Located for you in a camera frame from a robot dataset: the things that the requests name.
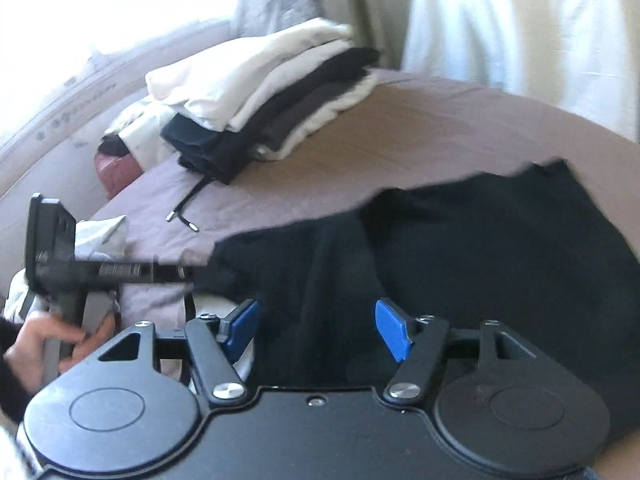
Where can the person's left hand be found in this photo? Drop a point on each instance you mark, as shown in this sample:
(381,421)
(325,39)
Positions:
(35,345)

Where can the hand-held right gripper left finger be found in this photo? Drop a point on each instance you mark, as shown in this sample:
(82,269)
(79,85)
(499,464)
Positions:
(242,322)

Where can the black cloth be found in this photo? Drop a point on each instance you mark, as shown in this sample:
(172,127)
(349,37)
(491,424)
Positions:
(112,146)

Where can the red suitcase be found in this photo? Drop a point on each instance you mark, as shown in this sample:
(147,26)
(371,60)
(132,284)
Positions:
(117,175)

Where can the black sweater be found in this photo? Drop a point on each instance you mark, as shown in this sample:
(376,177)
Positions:
(500,240)

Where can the stack of folded clothes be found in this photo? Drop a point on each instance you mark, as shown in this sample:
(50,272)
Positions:
(210,145)

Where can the beige curtain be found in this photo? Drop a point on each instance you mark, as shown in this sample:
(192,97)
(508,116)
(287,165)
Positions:
(370,10)

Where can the white folded sweater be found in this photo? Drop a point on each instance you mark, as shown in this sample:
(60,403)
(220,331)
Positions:
(235,65)

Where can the window frame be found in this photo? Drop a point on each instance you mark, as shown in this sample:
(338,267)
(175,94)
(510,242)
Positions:
(100,95)

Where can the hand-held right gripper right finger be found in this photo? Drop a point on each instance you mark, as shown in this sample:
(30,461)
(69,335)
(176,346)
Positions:
(392,327)

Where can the white folded garment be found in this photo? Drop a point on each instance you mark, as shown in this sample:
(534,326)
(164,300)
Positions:
(345,95)

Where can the brown folded garment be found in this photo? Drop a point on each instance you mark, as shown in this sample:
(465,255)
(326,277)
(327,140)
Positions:
(295,115)

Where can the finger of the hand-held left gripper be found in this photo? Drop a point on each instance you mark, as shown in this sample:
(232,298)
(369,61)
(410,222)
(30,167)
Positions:
(172,272)

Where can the white crumpled cloth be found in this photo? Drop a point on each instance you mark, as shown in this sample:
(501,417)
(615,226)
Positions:
(145,135)

